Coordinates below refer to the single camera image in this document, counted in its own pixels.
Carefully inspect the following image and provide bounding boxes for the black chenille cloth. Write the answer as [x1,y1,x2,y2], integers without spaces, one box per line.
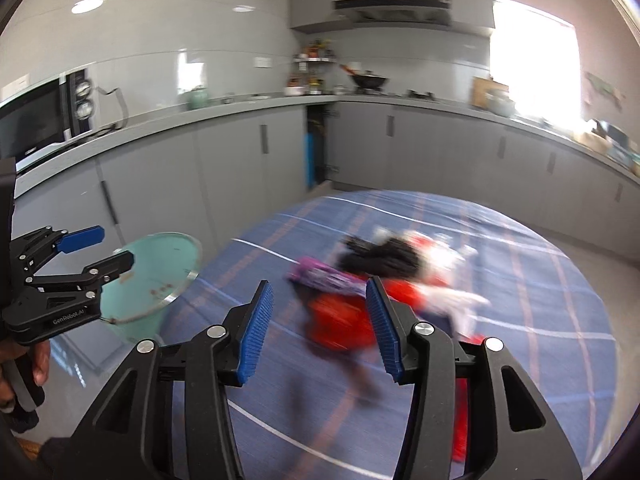
[338,236,424,281]

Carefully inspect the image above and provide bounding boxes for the dish basket with kitchenware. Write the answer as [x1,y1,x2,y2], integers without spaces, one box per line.
[572,119,640,161]

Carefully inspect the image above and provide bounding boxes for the black range hood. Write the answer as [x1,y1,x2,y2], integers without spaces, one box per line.
[332,0,454,29]

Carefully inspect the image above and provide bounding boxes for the teal metal bucket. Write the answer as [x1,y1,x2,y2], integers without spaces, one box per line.
[99,232,204,347]

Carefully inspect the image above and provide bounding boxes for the white black microwave oven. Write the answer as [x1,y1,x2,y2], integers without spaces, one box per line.
[0,70,96,174]

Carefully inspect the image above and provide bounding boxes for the metal mixing bowl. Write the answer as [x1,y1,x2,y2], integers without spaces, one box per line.
[484,90,516,116]

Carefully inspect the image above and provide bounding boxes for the purple wrapper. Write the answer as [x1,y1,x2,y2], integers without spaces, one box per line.
[292,255,369,297]

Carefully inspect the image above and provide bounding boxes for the gas stove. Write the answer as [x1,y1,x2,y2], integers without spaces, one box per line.
[352,88,436,101]

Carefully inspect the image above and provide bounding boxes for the black microwave power cable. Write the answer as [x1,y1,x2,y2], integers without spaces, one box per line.
[94,86,126,134]

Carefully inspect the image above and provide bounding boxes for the blue plaid tablecloth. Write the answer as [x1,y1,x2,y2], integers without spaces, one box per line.
[160,189,617,480]

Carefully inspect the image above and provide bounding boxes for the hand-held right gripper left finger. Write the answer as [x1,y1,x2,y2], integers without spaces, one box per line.
[65,280,275,480]

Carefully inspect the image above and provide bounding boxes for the grey speckled kitchen countertop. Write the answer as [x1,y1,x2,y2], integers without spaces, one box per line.
[14,93,640,196]

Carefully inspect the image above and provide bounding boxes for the black wok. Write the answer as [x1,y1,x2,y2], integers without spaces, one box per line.
[339,63,391,92]

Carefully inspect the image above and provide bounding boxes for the wooden cutting board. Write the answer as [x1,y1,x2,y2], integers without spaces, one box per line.
[472,77,509,109]

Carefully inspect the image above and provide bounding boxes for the bright window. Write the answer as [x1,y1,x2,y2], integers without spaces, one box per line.
[489,0,586,126]

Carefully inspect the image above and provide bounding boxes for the person's left hand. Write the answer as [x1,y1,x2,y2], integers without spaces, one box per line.
[0,338,52,414]

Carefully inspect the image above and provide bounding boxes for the steel spice rack with bottles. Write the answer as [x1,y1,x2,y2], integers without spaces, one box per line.
[287,39,336,97]

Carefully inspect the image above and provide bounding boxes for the orange-red crinkled wrapper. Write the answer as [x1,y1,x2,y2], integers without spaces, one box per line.
[305,279,426,352]

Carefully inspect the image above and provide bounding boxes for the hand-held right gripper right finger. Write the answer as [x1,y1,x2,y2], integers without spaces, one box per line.
[365,275,584,480]

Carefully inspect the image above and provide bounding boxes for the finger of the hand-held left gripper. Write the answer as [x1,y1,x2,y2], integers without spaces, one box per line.
[10,225,106,272]
[24,251,136,294]

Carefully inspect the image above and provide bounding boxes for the grey base cabinets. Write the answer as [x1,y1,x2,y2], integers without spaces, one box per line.
[12,99,640,312]

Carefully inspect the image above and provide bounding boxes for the hanging wall cloths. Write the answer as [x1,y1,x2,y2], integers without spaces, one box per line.
[584,72,626,111]

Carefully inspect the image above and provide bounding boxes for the red net bag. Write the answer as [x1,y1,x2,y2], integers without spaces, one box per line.
[449,332,486,464]

